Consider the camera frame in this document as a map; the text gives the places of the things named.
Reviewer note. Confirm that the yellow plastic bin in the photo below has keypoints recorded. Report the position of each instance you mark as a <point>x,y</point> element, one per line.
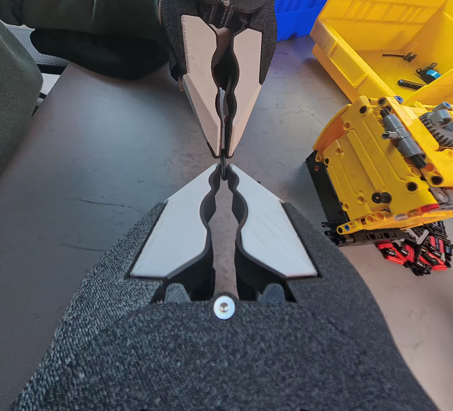
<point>371,22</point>

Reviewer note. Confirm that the thin black lego axle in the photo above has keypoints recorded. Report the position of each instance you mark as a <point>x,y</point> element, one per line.
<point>394,55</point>

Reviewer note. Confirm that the pile of black red pins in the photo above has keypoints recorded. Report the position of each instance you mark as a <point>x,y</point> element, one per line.
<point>417,251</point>

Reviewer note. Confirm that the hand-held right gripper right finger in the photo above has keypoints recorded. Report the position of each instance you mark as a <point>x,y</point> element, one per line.
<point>279,241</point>

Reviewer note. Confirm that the small black lego connector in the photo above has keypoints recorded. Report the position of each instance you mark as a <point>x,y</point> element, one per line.
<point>410,57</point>

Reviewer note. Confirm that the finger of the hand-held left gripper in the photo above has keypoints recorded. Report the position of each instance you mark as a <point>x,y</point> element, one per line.
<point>249,64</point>
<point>198,61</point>

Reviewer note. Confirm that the light blue lego beam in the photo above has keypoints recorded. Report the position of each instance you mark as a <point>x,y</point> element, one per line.
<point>434,75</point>

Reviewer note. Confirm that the short black lego beam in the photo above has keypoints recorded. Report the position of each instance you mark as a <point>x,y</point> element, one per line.
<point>410,84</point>

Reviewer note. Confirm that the black mesh office chair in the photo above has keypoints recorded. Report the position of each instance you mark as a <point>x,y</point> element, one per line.
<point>49,55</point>

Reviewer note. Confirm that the long black lego beam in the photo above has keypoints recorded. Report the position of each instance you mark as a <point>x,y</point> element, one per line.
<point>423,70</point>

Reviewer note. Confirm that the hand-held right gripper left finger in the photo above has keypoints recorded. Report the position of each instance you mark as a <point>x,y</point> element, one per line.
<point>170,241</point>

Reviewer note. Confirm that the blue plastic bin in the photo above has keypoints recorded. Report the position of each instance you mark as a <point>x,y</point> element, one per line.
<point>300,0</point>

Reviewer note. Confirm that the yellow lego robot model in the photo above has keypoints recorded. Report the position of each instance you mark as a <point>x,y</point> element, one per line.
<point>371,156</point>

